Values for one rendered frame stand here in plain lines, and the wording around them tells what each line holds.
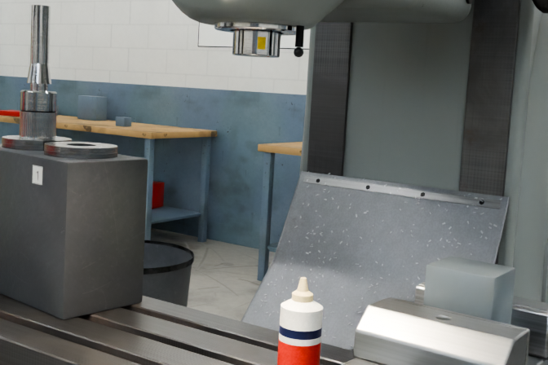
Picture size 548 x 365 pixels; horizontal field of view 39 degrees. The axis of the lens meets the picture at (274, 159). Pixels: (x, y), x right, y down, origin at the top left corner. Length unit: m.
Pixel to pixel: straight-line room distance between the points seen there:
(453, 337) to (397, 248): 0.46
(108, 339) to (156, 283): 1.75
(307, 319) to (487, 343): 0.18
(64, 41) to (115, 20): 0.66
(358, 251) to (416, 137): 0.18
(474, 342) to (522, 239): 0.48
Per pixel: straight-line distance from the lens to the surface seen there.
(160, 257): 3.01
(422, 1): 0.84
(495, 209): 1.05
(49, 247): 0.95
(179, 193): 6.36
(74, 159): 0.94
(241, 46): 0.76
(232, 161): 6.01
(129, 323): 0.94
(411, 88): 1.10
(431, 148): 1.09
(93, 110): 6.55
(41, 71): 1.06
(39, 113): 1.05
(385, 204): 1.10
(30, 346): 0.87
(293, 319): 0.72
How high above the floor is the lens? 1.25
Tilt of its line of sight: 5 degrees down
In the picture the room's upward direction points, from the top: 3 degrees clockwise
